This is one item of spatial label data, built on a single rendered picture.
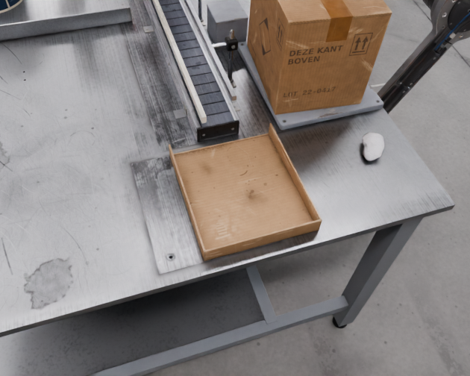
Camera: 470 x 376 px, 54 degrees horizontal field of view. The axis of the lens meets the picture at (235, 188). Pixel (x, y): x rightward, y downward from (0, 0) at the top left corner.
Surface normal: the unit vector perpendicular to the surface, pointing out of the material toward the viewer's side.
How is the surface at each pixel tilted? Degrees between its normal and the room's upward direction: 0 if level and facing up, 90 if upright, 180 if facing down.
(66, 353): 0
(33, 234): 0
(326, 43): 90
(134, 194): 0
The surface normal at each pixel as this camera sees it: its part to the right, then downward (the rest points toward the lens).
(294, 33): 0.22, 0.78
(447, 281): 0.04, -0.60
